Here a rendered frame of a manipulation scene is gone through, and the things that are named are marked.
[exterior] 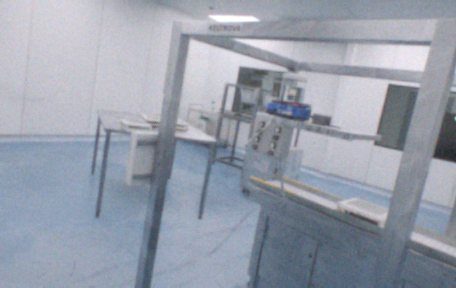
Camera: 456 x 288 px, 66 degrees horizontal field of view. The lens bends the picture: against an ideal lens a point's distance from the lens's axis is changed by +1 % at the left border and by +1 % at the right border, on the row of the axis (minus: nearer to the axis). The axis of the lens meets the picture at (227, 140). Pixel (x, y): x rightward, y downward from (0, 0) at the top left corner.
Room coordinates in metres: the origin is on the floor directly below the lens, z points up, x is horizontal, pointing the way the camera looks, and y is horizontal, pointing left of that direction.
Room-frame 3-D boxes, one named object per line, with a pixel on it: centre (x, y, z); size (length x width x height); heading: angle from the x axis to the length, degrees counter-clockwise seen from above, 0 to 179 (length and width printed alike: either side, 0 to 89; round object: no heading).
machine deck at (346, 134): (2.06, -0.50, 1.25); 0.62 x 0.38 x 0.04; 48
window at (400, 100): (6.22, -3.30, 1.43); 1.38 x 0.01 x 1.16; 56
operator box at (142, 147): (1.69, 0.38, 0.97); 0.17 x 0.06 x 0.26; 138
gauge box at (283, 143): (2.10, -0.26, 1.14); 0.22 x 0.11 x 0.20; 48
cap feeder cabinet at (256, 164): (4.90, -0.69, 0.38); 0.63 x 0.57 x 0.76; 56
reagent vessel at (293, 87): (2.15, -0.34, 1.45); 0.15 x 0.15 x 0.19
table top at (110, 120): (3.98, 0.90, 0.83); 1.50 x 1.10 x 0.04; 24
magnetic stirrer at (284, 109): (2.15, -0.33, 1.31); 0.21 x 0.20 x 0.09; 138
